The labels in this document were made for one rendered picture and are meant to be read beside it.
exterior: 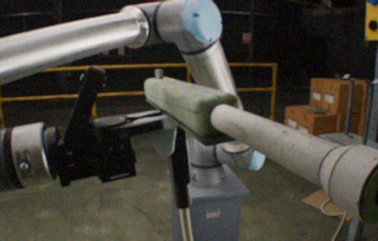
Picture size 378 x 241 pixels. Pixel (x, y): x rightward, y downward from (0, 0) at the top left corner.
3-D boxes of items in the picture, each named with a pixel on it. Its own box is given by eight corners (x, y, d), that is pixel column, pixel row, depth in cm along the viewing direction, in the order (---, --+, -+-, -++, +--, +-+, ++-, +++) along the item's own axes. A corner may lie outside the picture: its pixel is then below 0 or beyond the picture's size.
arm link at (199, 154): (199, 151, 140) (200, 115, 135) (231, 158, 130) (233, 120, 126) (181, 161, 127) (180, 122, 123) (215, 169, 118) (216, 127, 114)
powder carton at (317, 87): (331, 104, 390) (333, 78, 382) (344, 107, 363) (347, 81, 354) (308, 104, 382) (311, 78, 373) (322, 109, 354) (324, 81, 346)
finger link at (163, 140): (195, 146, 46) (137, 157, 44) (191, 110, 45) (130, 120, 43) (200, 152, 43) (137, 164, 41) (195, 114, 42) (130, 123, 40)
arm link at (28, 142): (21, 122, 42) (4, 135, 33) (51, 116, 44) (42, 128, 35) (34, 175, 44) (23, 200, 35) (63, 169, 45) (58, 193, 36)
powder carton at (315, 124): (317, 136, 361) (320, 109, 353) (334, 142, 335) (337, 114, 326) (295, 139, 349) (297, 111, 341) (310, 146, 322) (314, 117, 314)
